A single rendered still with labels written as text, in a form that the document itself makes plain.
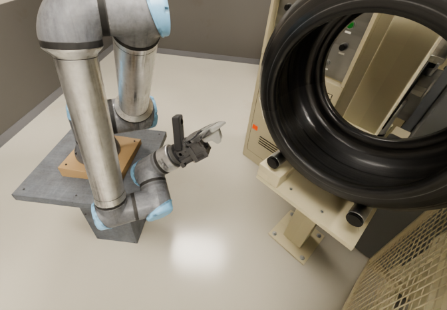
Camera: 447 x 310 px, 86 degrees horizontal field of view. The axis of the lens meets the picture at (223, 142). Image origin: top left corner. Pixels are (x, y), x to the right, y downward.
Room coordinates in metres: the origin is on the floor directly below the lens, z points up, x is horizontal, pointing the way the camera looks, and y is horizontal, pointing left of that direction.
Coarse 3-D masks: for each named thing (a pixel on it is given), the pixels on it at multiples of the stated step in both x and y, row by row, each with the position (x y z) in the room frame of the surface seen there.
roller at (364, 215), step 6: (354, 204) 0.42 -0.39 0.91; (360, 204) 0.41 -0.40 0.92; (354, 210) 0.39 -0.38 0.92; (360, 210) 0.39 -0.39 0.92; (366, 210) 0.39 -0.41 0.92; (348, 216) 0.38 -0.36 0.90; (354, 216) 0.37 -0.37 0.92; (360, 216) 0.37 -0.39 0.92; (366, 216) 0.38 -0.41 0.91; (354, 222) 0.37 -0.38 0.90; (360, 222) 0.36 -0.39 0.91
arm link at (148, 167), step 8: (144, 160) 0.55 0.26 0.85; (152, 160) 0.54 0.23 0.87; (136, 168) 0.53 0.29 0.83; (144, 168) 0.52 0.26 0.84; (152, 168) 0.52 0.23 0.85; (160, 168) 0.52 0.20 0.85; (136, 176) 0.51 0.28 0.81; (144, 176) 0.50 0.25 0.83; (152, 176) 0.50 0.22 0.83; (160, 176) 0.51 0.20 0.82; (136, 184) 0.50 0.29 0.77
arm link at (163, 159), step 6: (168, 144) 0.60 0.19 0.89; (156, 150) 0.58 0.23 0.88; (162, 150) 0.56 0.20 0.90; (156, 156) 0.55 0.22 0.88; (162, 156) 0.54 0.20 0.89; (168, 156) 0.54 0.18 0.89; (162, 162) 0.53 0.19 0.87; (168, 162) 0.53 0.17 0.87; (174, 162) 0.54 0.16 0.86; (162, 168) 0.52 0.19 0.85; (168, 168) 0.53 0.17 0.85; (174, 168) 0.54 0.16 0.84
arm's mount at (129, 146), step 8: (120, 136) 0.89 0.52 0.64; (120, 144) 0.83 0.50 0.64; (128, 144) 0.84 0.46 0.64; (136, 144) 0.84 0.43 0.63; (72, 152) 0.73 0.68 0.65; (120, 152) 0.77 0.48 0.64; (128, 152) 0.78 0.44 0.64; (136, 152) 0.82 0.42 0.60; (64, 160) 0.68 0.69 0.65; (72, 160) 0.68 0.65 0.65; (120, 160) 0.72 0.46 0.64; (128, 160) 0.73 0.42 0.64; (64, 168) 0.63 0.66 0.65; (72, 168) 0.64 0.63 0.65; (80, 168) 0.64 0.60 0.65; (120, 168) 0.68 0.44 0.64; (128, 168) 0.71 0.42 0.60; (72, 176) 0.63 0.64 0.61; (80, 176) 0.63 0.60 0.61
